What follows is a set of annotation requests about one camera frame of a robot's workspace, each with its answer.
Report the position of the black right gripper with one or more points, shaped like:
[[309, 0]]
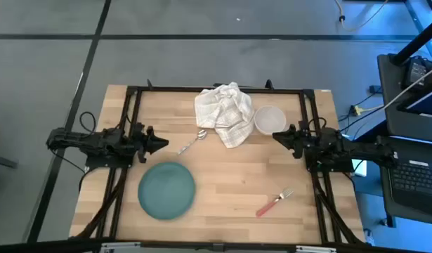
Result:
[[300, 140]]

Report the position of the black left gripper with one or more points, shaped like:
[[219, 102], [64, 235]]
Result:
[[142, 142]]

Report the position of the white ribbed bowl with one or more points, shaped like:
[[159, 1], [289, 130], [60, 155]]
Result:
[[270, 119]]

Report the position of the teal round plate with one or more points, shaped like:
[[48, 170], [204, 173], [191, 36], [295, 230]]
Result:
[[166, 191]]

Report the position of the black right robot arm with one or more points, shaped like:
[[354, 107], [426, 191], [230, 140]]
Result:
[[359, 151]]

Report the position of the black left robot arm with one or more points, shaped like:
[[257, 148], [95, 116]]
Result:
[[96, 142]]

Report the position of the silver metal spoon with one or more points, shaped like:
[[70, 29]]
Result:
[[202, 134]]

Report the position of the white checked cloth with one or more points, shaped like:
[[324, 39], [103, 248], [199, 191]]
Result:
[[226, 112]]

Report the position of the yellow plug connector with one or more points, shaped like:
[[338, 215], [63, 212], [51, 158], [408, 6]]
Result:
[[357, 110]]

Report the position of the small white box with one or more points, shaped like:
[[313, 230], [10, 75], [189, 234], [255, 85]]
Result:
[[360, 168]]

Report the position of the small floor plug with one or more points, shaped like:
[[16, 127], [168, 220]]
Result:
[[375, 89]]

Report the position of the dark grey equipment cart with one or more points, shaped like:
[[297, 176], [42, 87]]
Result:
[[391, 116]]

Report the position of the black crossbar with silver brackets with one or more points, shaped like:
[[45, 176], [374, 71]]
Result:
[[219, 247]]

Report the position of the black keyboard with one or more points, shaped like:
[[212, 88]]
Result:
[[416, 179]]

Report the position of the screen with blue display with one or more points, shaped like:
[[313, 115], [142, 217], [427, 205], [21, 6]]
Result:
[[426, 103]]

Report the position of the black power adapter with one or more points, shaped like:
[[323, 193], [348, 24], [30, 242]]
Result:
[[416, 72]]

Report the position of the grey chair leg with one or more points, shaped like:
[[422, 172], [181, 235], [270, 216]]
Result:
[[3, 161]]

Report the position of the black diagonal pole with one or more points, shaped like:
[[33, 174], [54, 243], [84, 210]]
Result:
[[416, 42]]

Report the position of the black aluminium table frame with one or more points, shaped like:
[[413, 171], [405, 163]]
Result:
[[159, 89]]

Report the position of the metal desk frame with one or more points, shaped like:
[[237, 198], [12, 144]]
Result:
[[414, 15]]

